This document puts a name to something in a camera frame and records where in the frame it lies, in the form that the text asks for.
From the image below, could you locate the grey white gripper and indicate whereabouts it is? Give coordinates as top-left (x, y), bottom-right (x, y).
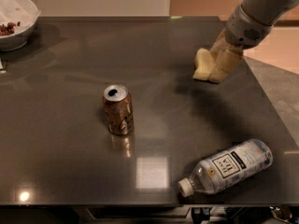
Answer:
top-left (208, 5), bottom-right (273, 84)

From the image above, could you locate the pale yellow sponge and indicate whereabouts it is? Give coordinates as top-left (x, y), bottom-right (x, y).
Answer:
top-left (192, 49), bottom-right (215, 81)

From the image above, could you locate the brown soda can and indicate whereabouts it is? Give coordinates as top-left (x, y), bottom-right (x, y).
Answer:
top-left (103, 84), bottom-right (134, 135)

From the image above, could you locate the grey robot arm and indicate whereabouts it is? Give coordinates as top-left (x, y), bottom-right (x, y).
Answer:
top-left (207, 0), bottom-right (299, 83)

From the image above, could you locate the white bowl with food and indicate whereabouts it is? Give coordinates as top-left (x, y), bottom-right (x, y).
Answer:
top-left (0, 0), bottom-right (40, 51)

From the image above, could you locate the clear plastic water bottle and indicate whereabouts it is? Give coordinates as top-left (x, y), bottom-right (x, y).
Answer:
top-left (178, 139), bottom-right (273, 197)

